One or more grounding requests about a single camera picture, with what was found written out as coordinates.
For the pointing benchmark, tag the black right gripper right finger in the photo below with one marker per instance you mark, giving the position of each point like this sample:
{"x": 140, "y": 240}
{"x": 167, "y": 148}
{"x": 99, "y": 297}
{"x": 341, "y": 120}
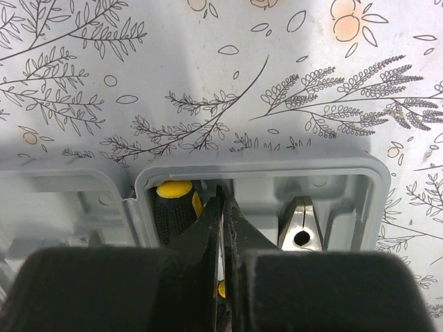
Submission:
{"x": 269, "y": 289}

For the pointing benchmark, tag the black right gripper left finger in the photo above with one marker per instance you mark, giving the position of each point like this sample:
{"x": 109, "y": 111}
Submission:
{"x": 172, "y": 288}

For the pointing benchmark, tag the short yellow black screwdriver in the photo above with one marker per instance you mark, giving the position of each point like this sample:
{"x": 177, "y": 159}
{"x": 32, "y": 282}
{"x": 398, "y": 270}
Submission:
{"x": 221, "y": 279}

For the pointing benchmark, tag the orange black pliers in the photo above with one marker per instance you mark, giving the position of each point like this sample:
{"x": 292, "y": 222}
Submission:
{"x": 299, "y": 229}

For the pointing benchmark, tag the long yellow black screwdriver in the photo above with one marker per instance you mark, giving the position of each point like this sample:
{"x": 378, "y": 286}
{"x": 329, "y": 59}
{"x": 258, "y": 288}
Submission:
{"x": 177, "y": 207}

